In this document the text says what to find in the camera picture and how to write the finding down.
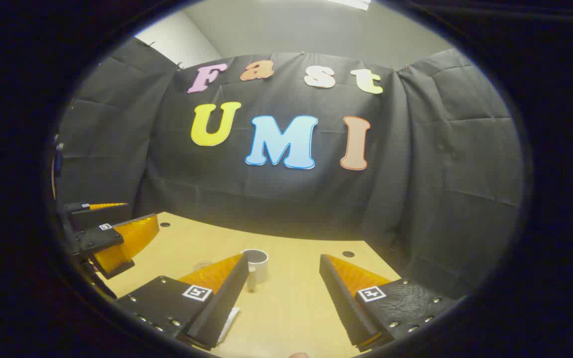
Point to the ceiling light panel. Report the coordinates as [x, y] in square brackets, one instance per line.
[353, 3]

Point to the black backdrop cloth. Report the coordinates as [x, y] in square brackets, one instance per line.
[416, 174]

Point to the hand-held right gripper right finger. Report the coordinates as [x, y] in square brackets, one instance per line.
[346, 308]

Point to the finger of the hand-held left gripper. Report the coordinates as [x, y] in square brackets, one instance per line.
[97, 238]
[102, 216]

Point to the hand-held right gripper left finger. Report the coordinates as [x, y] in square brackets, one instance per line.
[222, 303]

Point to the light wooden desktop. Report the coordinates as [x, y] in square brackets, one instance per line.
[291, 308]

